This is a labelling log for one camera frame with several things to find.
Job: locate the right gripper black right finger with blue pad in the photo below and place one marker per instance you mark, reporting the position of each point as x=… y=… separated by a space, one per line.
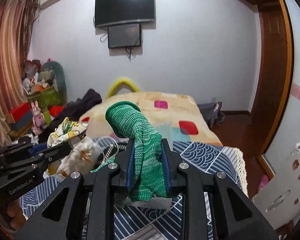
x=213 y=205

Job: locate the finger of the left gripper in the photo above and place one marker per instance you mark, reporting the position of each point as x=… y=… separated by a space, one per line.
x=52 y=154
x=22 y=149

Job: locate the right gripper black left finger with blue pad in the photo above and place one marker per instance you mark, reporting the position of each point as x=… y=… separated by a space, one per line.
x=83 y=205

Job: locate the green knitted glove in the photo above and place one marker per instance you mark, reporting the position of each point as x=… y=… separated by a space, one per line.
x=140 y=149

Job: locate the yellow floral cloth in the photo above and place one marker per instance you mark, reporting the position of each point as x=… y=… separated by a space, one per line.
x=65 y=131

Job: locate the pink rabbit toy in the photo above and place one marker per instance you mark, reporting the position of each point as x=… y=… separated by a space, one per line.
x=38 y=119

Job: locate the red box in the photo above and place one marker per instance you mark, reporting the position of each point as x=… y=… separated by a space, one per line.
x=17 y=113

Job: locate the white stickered cabinet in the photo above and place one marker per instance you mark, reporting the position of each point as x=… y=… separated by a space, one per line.
x=279 y=200

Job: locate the white lace table trim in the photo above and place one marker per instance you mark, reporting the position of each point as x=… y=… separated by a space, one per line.
x=240 y=169

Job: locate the green cardboard box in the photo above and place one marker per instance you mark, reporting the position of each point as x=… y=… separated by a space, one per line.
x=46 y=98

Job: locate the navy white patterned tablecloth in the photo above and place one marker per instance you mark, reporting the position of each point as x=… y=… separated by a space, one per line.
x=161 y=217

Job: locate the clear plastic storage box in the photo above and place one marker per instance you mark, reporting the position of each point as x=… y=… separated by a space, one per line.
x=155 y=169

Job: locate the grey green plush chair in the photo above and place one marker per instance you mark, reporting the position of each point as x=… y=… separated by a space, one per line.
x=58 y=80

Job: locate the yellow curved pillow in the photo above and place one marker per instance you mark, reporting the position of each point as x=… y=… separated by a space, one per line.
x=120 y=83

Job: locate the grey bag on floor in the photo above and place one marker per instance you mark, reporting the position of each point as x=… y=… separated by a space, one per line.
x=211 y=113

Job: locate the striped orange curtain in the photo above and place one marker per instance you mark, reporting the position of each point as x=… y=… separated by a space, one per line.
x=16 y=23

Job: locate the cream drawstring pouch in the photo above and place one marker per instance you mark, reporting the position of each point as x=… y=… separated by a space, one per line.
x=82 y=158

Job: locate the black chain-pattern hat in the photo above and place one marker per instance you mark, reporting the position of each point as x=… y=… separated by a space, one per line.
x=111 y=151

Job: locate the small black wall monitor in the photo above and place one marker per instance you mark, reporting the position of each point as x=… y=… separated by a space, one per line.
x=124 y=36

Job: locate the black wall television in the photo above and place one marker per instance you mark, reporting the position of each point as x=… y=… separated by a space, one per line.
x=112 y=12

